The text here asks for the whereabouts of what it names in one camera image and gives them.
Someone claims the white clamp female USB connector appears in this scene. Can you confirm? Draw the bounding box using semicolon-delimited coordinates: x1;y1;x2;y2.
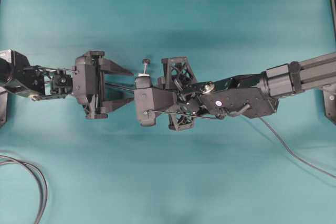
138;58;151;77

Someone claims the grey looped cable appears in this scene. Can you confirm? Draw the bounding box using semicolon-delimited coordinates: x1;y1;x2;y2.
0;150;49;224

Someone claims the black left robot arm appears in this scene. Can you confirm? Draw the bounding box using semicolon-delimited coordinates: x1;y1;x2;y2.
1;49;133;119

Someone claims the black male USB cable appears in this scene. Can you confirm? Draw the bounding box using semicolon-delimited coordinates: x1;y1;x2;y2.
258;118;336;178

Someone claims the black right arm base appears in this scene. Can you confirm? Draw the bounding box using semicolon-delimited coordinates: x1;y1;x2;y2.
322;84;335;124

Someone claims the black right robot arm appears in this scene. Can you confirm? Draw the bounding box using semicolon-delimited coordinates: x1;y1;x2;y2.
134;53;335;131

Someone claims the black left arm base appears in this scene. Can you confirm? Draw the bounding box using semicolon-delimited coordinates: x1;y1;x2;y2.
0;87;8;127

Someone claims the black female connector cable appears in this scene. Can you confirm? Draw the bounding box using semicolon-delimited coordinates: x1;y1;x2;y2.
104;82;136;92

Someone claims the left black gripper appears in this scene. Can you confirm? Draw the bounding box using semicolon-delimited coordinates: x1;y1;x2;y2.
72;51;134;119

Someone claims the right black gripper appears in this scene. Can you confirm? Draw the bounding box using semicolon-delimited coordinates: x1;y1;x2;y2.
134;57;196;131

